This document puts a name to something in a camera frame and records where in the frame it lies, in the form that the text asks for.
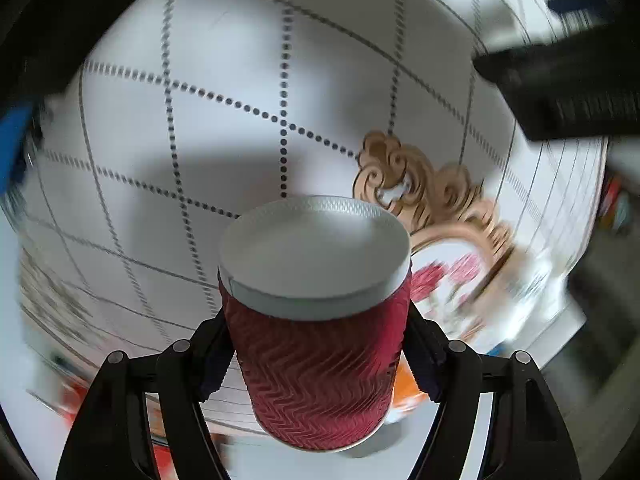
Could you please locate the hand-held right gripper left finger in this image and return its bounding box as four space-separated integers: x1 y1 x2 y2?
56 307 237 480

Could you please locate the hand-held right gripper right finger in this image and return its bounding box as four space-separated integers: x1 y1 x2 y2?
404 301 583 480

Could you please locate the red ribbed paper cup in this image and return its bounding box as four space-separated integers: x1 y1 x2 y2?
217 196 413 452

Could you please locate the orange object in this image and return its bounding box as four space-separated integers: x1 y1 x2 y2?
392 360 431 411

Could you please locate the wooden carved ornament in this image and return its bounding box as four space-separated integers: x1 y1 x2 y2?
352 131 526 281

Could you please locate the white checked tablecloth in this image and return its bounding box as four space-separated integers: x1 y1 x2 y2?
10 0 608 421

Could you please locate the blue object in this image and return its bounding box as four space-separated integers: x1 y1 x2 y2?
0 100 36 201

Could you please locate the black box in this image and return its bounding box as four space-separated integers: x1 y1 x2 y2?
472 20 640 143

